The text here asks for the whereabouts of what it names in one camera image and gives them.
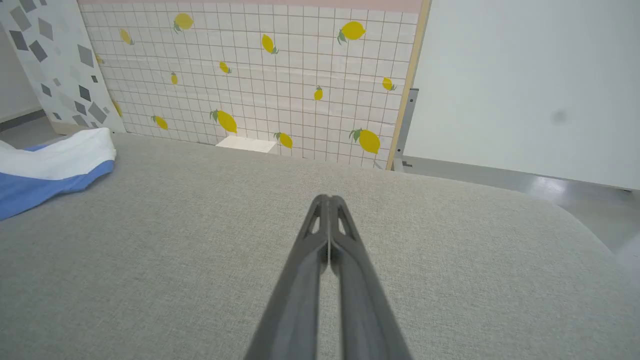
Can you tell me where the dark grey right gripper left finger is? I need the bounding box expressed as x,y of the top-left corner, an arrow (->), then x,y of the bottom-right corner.
245,194 -> 330,360

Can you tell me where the grey fabric sofa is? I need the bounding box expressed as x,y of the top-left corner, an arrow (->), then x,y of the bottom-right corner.
0,132 -> 640,360

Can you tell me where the small white box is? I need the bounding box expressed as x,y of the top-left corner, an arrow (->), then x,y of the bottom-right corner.
215,135 -> 278,154

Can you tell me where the white cloth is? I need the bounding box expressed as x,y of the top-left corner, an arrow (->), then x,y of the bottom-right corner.
402,0 -> 640,191

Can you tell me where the grey terrazzo pattern panel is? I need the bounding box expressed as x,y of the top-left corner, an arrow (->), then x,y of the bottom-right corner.
0,0 -> 126,136

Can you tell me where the grey metal panel bracket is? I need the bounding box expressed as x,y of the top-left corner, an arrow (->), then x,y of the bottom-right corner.
392,88 -> 420,172

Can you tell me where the lemon print tile panel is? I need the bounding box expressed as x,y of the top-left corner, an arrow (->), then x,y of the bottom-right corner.
77,0 -> 432,171

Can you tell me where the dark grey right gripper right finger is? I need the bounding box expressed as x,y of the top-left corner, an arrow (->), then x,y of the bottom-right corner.
329,195 -> 414,360

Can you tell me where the white and blue garment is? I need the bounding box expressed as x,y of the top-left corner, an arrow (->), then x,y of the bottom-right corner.
0,127 -> 118,222

